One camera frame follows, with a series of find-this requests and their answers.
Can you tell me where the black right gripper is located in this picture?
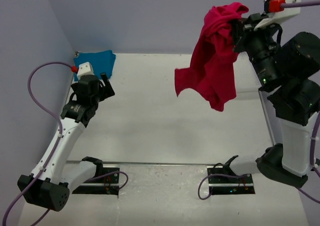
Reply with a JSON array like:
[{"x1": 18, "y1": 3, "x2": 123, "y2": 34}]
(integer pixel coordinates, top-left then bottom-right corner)
[{"x1": 232, "y1": 9, "x2": 284, "y2": 87}]

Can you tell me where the red t shirt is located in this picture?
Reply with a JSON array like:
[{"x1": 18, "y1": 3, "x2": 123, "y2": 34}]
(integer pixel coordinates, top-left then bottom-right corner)
[{"x1": 174, "y1": 2, "x2": 249, "y2": 112}]

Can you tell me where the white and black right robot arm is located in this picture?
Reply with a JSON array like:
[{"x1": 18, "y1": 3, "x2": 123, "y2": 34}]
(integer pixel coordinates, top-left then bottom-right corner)
[{"x1": 230, "y1": 14, "x2": 320, "y2": 188}]

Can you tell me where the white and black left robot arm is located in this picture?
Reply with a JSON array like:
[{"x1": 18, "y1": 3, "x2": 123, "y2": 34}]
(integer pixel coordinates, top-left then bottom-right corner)
[{"x1": 17, "y1": 73, "x2": 115, "y2": 211}]

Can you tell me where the folded blue t shirt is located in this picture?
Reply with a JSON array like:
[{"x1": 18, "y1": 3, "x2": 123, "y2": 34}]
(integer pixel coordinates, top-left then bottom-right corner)
[{"x1": 73, "y1": 50, "x2": 116, "y2": 79}]

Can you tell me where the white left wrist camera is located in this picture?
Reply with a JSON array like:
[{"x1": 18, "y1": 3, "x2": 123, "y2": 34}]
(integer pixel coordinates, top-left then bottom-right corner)
[{"x1": 76, "y1": 62, "x2": 94, "y2": 80}]

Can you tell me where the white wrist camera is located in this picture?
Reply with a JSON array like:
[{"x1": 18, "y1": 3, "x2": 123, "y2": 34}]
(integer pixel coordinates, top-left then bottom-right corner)
[
  {"x1": 76, "y1": 62, "x2": 94, "y2": 80},
  {"x1": 254, "y1": 0, "x2": 301, "y2": 31}
]

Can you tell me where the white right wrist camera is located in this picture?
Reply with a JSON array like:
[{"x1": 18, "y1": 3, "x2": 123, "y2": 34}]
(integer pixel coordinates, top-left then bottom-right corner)
[{"x1": 254, "y1": 0, "x2": 301, "y2": 31}]

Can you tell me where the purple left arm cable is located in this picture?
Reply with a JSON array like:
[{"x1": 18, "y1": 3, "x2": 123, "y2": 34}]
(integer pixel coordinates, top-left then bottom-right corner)
[{"x1": 0, "y1": 62, "x2": 78, "y2": 226}]

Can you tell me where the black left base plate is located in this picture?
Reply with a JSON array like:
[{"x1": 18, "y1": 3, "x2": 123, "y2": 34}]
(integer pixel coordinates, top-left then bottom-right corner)
[{"x1": 72, "y1": 166, "x2": 120, "y2": 196}]

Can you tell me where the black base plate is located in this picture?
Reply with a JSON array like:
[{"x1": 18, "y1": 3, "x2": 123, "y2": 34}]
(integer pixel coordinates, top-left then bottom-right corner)
[
  {"x1": 208, "y1": 174, "x2": 256, "y2": 195},
  {"x1": 72, "y1": 166, "x2": 120, "y2": 196}
]

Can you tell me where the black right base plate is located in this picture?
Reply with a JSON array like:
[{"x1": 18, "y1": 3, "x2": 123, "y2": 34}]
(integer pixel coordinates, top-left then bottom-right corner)
[{"x1": 208, "y1": 174, "x2": 256, "y2": 195}]

